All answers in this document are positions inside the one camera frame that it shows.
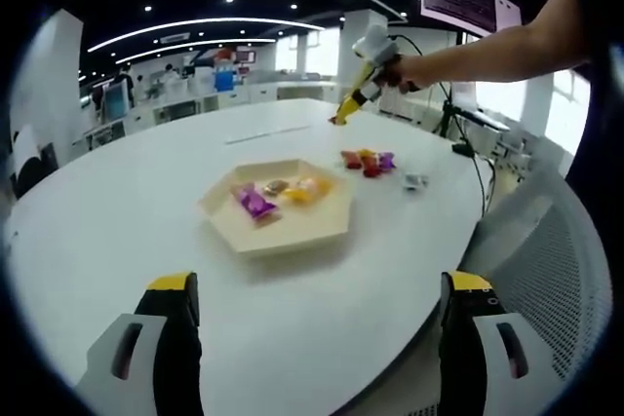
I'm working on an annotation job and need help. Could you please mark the white laptop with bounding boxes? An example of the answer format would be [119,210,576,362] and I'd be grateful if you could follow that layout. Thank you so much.
[452,80,477,108]

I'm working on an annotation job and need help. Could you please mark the light blue display stand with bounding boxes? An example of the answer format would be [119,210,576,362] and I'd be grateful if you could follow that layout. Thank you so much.
[100,80,132,120]

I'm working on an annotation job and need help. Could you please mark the silver food packet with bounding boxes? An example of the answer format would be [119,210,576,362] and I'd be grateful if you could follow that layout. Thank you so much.
[400,172,430,193]

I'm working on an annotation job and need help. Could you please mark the white counter cabinets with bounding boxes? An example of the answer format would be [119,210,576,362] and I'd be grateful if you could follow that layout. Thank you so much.
[72,79,342,149]

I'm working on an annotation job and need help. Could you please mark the person's right hand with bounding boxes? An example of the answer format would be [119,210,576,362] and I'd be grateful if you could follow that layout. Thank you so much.
[383,52,426,95]

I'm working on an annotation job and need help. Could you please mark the yellow food packet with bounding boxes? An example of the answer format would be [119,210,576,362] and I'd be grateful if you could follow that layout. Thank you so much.
[280,173,333,207]

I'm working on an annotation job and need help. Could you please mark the beige hexagonal container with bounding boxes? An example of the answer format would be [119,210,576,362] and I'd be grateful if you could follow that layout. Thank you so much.
[197,158,353,259]

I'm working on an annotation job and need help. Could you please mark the blue storage box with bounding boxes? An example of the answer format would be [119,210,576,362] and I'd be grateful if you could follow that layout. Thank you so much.
[214,67,238,94]

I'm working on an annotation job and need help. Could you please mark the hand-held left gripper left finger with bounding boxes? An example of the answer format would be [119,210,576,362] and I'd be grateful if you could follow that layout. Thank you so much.
[77,271,204,416]

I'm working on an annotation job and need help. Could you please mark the small brown food packet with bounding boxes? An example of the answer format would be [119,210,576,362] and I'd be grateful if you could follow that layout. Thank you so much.
[262,178,290,197]

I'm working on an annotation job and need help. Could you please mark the black tripod stand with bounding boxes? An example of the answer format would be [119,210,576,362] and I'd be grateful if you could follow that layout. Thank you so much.
[432,98,511,142]

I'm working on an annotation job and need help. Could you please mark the grey mesh office chair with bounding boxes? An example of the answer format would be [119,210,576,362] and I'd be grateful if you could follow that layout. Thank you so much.
[475,162,613,383]

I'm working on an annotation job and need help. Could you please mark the person's dark clothing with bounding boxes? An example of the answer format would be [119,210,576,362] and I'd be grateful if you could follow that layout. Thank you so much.
[567,43,624,181]

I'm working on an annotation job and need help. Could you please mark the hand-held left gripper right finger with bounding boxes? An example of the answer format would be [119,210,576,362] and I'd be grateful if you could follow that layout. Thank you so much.
[438,269,566,416]

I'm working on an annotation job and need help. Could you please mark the black chair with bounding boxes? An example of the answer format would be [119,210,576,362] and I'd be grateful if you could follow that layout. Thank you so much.
[14,141,60,199]

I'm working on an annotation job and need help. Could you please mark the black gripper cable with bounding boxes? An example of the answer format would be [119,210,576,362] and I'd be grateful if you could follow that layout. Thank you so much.
[388,34,489,215]

